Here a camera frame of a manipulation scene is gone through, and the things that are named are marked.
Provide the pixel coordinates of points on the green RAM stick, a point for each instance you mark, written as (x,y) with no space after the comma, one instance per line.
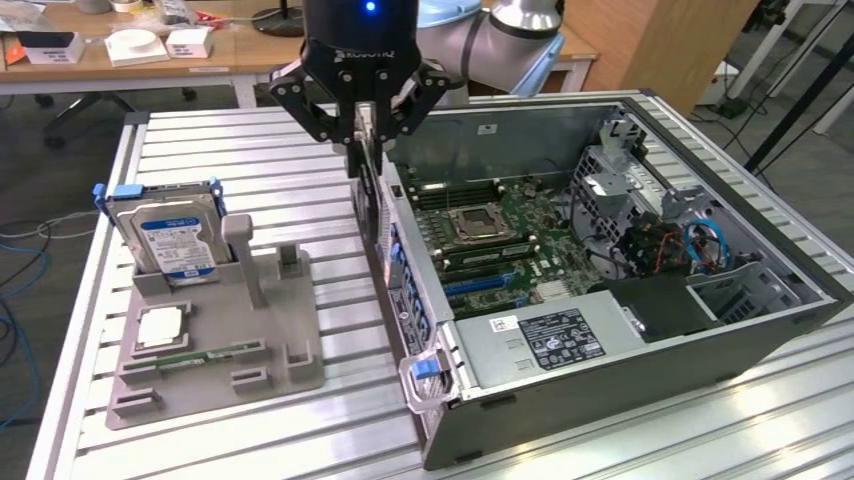
(194,359)

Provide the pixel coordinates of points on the silver CPU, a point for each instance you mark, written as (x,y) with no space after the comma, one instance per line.
(161,329)

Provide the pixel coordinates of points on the small white labelled box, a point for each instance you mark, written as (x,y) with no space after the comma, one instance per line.
(190,47)

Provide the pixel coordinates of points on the metal CPU socket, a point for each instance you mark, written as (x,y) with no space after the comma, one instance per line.
(476,222)

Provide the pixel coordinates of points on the blue case latch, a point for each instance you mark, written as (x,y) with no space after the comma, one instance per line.
(427,371)

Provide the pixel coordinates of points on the blue expansion slot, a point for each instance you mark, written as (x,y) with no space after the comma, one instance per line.
(474,286)

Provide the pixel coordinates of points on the black plastic shroud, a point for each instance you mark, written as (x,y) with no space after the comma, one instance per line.
(661,310)

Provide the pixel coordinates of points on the office chair base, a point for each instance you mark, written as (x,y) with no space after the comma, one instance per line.
(56,137)

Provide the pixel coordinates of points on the grey parts rack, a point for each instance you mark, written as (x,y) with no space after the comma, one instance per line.
(220,400)

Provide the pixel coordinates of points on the white box with round lid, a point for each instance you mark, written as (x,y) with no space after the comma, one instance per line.
(136,50)

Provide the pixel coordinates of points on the black graphics card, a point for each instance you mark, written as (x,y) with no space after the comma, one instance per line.
(363,160)

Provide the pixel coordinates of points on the dark green floor device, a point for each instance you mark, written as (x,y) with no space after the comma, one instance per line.
(734,108)

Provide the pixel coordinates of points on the grey power supply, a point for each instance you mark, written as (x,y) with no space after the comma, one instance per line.
(494,350)

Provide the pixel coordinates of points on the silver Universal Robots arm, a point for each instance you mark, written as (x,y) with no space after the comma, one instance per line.
(494,55)

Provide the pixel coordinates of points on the hard disk with blue caddy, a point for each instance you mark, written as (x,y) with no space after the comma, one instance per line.
(174,245)

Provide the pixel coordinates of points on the black slanted pole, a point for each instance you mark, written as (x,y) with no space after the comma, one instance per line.
(801,110)

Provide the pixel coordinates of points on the open black PC case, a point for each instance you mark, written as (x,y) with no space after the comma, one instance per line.
(601,410)

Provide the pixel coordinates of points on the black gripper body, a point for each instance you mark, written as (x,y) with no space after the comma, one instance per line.
(360,40)

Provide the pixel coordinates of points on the wooden cabinet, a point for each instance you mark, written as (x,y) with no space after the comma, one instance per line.
(667,60)

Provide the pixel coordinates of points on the small silver heat sink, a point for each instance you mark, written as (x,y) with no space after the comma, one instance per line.
(555,291)

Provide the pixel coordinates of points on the grey metal bay bracket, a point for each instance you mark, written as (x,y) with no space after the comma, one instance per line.
(741,295)

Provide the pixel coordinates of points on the perforated metal disk bay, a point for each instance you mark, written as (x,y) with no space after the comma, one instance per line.
(614,185)

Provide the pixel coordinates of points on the white box with black top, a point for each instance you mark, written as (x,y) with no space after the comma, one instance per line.
(53,54)

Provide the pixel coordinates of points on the black lamp base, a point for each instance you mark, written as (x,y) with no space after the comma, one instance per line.
(280,25)

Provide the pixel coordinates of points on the green motherboard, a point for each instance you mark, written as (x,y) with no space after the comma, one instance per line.
(567,250)

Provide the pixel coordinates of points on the wooden desk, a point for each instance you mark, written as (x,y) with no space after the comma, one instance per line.
(80,72)

